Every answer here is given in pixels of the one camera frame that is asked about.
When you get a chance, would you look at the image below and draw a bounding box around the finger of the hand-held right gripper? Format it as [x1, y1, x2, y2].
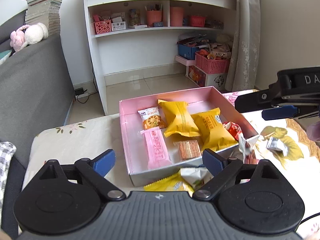
[234, 88, 283, 114]
[261, 106, 300, 121]

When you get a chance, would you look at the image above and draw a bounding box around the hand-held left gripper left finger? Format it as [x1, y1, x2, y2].
[40, 149, 125, 201]

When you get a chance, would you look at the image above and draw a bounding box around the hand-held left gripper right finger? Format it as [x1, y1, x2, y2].
[192, 149, 280, 201]

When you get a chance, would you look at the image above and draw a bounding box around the white green snack packet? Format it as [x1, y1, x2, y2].
[180, 167, 214, 190]

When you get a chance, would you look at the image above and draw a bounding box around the clear wafer biscuit packet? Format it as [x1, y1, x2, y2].
[173, 139, 202, 161]

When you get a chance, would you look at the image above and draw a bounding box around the small yellow printed packet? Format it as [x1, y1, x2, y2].
[191, 107, 239, 152]

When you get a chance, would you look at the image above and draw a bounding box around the small silver snack packet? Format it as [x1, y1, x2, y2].
[265, 137, 288, 157]

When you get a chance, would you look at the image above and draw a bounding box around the pink cardboard box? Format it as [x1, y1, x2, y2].
[119, 86, 260, 187]

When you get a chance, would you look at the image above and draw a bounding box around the yellow packet with blue label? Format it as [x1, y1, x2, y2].
[144, 171, 195, 197]

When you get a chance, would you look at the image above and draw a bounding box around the pink snack packet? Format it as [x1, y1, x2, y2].
[140, 127, 173, 170]

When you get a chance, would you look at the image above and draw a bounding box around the large plain yellow packet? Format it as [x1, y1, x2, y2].
[157, 99, 202, 138]

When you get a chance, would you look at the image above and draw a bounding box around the lotus root chip packet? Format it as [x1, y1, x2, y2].
[137, 106, 168, 130]

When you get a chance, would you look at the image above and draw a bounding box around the white printed box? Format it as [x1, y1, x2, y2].
[186, 65, 228, 89]

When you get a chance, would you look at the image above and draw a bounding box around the large pink basket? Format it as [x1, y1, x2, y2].
[195, 51, 230, 75]

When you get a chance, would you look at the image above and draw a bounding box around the beige lace curtain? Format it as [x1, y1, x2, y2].
[225, 0, 262, 92]

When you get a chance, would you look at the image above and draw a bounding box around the pink stand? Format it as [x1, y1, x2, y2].
[175, 55, 197, 67]

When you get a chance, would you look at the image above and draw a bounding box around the blue storage box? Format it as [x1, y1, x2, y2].
[177, 44, 200, 60]

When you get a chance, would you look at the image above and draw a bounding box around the small red basket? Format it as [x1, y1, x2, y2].
[189, 15, 207, 27]

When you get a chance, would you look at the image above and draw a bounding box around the grey checked blanket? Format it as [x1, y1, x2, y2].
[0, 141, 17, 205]

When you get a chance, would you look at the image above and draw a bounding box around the grey sofa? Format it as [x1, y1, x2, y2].
[0, 10, 75, 238]

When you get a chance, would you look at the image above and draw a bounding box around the plain pink cup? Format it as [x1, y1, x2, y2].
[170, 7, 185, 27]

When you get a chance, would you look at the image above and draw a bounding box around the white shelf unit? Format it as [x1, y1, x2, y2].
[76, 0, 238, 115]

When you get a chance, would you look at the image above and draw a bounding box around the pink cup with pens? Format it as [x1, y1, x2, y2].
[146, 10, 163, 27]

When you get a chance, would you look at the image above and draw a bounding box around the small pink holed basket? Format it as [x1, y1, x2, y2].
[94, 19, 112, 35]

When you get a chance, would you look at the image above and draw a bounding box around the white labelled box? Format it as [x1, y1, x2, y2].
[111, 21, 126, 32]

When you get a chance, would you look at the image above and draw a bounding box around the teal patterned cushion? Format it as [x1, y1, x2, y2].
[0, 49, 12, 65]

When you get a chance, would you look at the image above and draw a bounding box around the printed card box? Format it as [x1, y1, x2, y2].
[129, 9, 141, 27]

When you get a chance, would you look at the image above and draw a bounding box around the white plush toy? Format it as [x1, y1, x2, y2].
[24, 22, 48, 46]

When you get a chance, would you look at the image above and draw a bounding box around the stack of books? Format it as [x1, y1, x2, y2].
[25, 0, 62, 37]

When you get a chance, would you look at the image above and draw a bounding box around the black cable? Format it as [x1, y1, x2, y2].
[76, 60, 98, 104]

